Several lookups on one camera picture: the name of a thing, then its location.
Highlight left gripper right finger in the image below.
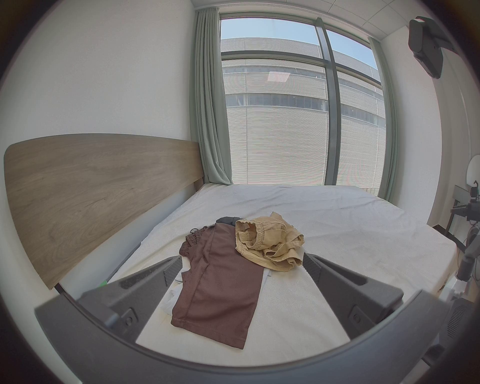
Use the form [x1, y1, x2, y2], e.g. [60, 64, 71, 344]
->
[302, 253, 404, 341]

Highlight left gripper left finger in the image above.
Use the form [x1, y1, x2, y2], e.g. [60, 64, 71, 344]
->
[78, 255, 184, 339]

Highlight tan shorts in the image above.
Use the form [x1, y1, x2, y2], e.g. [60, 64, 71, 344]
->
[235, 212, 305, 272]

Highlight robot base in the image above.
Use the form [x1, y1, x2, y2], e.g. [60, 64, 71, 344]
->
[439, 277, 467, 302]

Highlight bed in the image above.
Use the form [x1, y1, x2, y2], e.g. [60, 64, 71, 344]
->
[4, 133, 460, 368]

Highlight white garment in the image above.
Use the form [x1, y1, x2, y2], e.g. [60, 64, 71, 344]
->
[159, 268, 273, 316]

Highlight brown shorts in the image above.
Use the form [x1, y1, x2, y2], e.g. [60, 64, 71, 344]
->
[171, 224, 268, 350]

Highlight grey-green curtain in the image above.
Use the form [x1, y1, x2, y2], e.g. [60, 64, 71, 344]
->
[189, 7, 234, 185]
[369, 35, 399, 201]

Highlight window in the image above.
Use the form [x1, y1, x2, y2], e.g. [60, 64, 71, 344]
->
[219, 13, 387, 196]

